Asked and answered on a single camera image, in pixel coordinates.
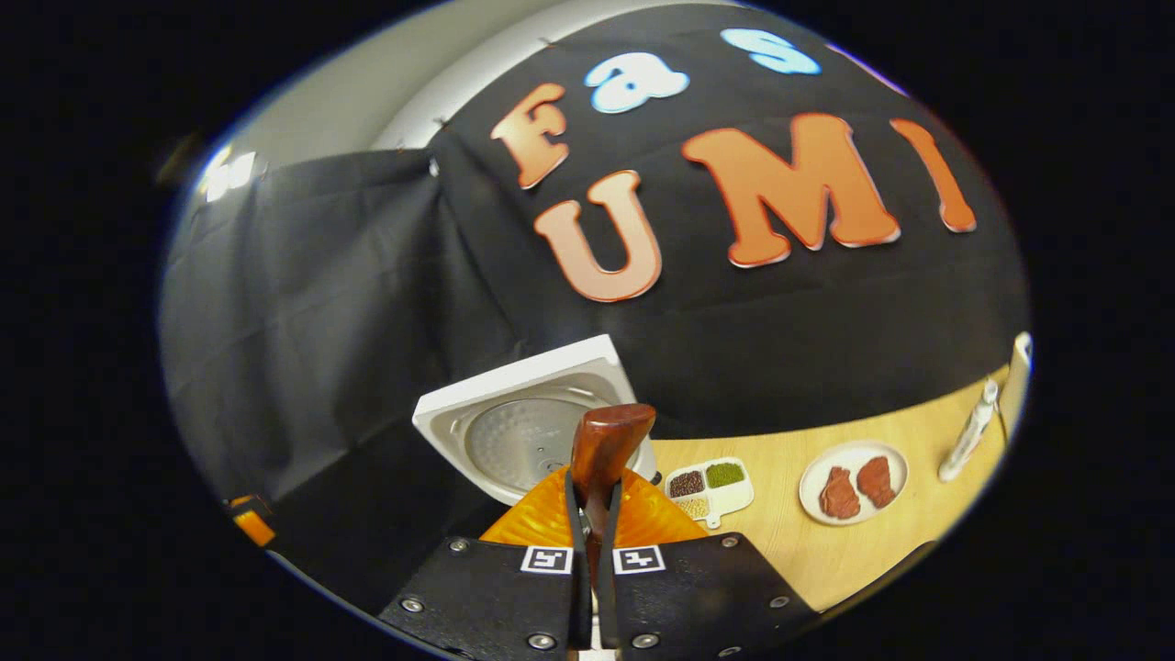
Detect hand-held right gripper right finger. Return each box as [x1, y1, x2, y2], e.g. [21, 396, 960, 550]
[597, 468, 823, 657]

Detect brown wooden spoon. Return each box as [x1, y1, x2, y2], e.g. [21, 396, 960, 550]
[569, 402, 658, 588]

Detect white toaster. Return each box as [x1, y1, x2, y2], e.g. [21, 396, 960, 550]
[999, 331, 1035, 442]

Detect white divided grain tray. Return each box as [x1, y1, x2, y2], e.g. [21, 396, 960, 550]
[663, 456, 755, 531]

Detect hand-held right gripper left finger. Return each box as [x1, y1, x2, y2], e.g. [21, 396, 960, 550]
[381, 464, 593, 655]

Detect black backdrop cloth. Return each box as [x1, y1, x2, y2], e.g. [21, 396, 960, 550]
[158, 5, 1034, 616]

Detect red meat piece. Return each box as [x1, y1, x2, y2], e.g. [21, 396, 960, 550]
[819, 466, 862, 521]
[856, 456, 898, 509]

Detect white drink bottle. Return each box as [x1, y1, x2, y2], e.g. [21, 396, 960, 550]
[937, 377, 1000, 483]

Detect white rice cooker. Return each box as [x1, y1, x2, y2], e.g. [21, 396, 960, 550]
[411, 334, 658, 508]

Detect cream round plate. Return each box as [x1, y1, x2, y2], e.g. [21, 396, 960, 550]
[798, 440, 910, 526]

